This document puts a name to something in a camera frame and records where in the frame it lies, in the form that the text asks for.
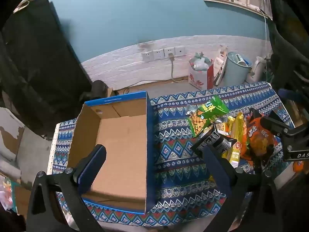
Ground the long gold snack packet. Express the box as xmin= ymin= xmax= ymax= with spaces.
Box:
xmin=222 ymin=112 xmax=248 ymax=168

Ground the grey-blue trash bin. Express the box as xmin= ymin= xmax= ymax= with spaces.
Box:
xmin=221 ymin=51 xmax=253 ymax=87

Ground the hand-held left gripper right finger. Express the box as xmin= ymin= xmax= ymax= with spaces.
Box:
xmin=201 ymin=146 xmax=290 ymax=232

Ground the beige paper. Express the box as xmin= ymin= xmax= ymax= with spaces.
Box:
xmin=13 ymin=0 xmax=39 ymax=14

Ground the white kettle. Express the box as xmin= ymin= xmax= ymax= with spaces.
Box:
xmin=246 ymin=56 xmax=266 ymax=84

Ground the red white carton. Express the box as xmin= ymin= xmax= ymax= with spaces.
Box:
xmin=212 ymin=45 xmax=228 ymax=86

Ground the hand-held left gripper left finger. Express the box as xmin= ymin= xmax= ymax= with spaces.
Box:
xmin=26 ymin=144 xmax=108 ymax=232

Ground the black rounded object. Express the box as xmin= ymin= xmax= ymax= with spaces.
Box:
xmin=81 ymin=80 xmax=109 ymax=102

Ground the worn grey seat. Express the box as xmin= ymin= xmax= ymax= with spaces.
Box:
xmin=0 ymin=107 xmax=58 ymax=184

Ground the orange snack packet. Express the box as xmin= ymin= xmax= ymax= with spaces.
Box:
xmin=244 ymin=109 xmax=278 ymax=161

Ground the black cabinet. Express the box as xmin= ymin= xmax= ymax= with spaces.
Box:
xmin=0 ymin=0 xmax=93 ymax=136

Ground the blue-sided cardboard box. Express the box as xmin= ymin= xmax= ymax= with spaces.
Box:
xmin=68 ymin=91 xmax=158 ymax=215

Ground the black snack packet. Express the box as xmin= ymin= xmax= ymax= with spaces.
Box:
xmin=190 ymin=126 xmax=237 ymax=160

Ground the green snack packet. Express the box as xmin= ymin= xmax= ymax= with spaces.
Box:
xmin=185 ymin=95 xmax=230 ymax=138

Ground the white plastic bag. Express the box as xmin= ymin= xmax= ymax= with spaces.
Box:
xmin=188 ymin=52 xmax=214 ymax=91

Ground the patterned blue tablecloth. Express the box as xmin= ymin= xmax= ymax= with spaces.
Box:
xmin=49 ymin=82 xmax=296 ymax=228

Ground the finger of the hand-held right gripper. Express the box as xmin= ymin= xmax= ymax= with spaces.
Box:
xmin=251 ymin=145 xmax=286 ymax=172
xmin=260 ymin=111 xmax=294 ymax=137

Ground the wall shelf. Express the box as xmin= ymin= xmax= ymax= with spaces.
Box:
xmin=203 ymin=0 xmax=273 ymax=21

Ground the dark bulky object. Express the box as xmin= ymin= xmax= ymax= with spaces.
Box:
xmin=264 ymin=0 xmax=309 ymax=102

